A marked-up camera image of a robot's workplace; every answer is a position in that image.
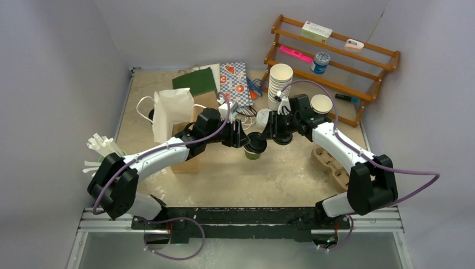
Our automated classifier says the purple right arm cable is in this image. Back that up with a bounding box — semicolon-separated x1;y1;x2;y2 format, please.
280;79;441;208

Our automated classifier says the single black cup lid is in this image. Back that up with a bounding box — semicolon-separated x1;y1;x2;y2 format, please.
244;132;267;154

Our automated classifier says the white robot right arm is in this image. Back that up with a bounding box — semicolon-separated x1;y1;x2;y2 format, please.
261;94;398;228

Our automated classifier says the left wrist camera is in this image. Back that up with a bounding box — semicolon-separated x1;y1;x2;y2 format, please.
218;101;238;123

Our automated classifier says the blue checkered paper bag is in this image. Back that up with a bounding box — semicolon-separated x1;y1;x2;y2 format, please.
219;62;255;130

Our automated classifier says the green paper coffee cup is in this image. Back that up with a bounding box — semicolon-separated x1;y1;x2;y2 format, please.
244;148;262;160

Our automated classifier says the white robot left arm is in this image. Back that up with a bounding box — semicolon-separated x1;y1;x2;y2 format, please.
87;108;250;229

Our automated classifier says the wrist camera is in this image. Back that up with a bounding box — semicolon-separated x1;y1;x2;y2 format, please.
274;91;291;115
218;101;238;123

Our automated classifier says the green paper bag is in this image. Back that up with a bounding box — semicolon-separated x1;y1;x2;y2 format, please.
172;67;218;108

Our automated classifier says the black blue marker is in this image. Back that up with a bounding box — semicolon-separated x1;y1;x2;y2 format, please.
334;94;359;103

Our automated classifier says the pink white tape dispenser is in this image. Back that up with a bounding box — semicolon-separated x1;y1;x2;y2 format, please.
344;39;365;53

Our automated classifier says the green cup of stirrers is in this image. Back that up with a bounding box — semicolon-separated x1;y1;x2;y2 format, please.
82;133;126;177

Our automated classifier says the blue lidded jar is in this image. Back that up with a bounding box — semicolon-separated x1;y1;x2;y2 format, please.
311;52;330;74

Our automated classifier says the black cup with white cup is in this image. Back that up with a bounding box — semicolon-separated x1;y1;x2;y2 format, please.
310;94;333;114

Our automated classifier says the pink highlighter pen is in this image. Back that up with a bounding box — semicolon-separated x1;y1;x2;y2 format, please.
279;45;313;63

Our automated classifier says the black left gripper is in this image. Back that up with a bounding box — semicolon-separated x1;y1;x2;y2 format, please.
204;116;249;148

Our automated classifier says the white paper cup stack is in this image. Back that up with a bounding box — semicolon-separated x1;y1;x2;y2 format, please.
268;63;294;111

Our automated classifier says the wooden shelf rack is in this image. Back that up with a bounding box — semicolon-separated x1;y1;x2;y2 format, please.
262;14;401;127

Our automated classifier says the brown kraft paper bag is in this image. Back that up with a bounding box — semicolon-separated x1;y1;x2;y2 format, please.
136;87;207;174

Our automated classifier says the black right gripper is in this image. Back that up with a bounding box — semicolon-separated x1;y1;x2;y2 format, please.
260;111;300;140

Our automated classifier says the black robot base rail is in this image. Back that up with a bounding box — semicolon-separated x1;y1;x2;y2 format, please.
129;195;354;244

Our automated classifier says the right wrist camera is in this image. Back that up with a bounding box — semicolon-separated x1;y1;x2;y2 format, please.
274;91;291;115

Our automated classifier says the white green box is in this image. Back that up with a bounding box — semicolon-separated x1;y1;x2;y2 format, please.
300;21;333;44

